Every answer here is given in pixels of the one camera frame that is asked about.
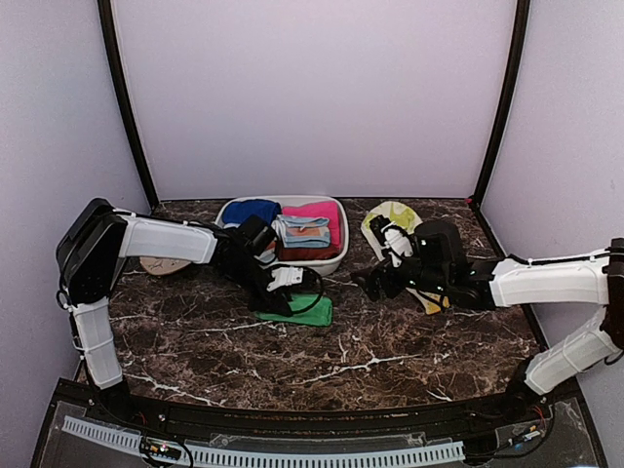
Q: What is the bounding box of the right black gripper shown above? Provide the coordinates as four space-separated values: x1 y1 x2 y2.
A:
352 246 450 302

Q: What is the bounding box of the cream yellow-green patterned towel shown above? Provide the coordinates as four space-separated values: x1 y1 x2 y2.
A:
351 201 449 315

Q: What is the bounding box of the green microfiber towel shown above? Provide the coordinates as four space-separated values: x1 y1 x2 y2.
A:
255 293 333 327

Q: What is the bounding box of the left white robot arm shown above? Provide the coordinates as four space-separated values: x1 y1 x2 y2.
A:
56 198 303 425

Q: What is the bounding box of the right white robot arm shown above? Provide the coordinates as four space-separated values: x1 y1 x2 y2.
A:
351 215 623 423

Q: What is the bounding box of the blue rolled towel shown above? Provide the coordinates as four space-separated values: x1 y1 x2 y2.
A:
220 199 282 226

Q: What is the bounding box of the dark red rolled towel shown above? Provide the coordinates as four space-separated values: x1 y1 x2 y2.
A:
275 243 340 261

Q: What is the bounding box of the light blue striped towel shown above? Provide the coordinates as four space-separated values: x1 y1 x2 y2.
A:
271 214 332 249

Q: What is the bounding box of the white plastic basin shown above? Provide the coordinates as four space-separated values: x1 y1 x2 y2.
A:
214 195 351 277

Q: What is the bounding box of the pink rolled towel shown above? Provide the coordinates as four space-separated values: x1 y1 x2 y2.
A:
282 201 341 247

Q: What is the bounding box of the small circuit board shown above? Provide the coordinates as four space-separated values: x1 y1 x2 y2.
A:
138 437 184 463

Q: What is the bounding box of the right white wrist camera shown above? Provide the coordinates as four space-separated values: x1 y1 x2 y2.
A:
382 223 414 268

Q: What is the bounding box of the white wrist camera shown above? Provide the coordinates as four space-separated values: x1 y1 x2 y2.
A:
266 266 304 293
382 223 414 268

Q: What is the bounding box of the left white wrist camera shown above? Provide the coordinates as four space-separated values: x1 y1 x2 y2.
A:
266 266 304 293

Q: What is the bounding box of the white slotted cable duct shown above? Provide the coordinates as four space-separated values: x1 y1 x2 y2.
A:
61 416 465 467

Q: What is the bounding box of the right black frame post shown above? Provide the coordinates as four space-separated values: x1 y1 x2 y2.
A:
470 0 531 212

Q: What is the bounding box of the black frame post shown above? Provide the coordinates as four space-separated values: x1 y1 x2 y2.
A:
470 0 531 212
97 0 160 211

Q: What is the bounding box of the left black frame post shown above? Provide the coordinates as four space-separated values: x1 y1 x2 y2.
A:
97 0 160 211

